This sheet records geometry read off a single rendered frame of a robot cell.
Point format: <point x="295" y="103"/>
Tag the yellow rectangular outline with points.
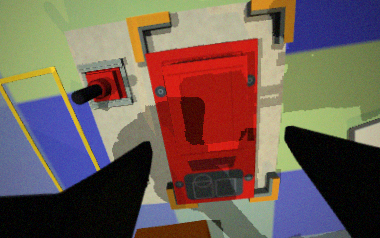
<point x="70" y="109"/>

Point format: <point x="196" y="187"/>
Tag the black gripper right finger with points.
<point x="347" y="175"/>

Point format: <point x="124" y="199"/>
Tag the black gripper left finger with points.
<point x="104" y="205"/>

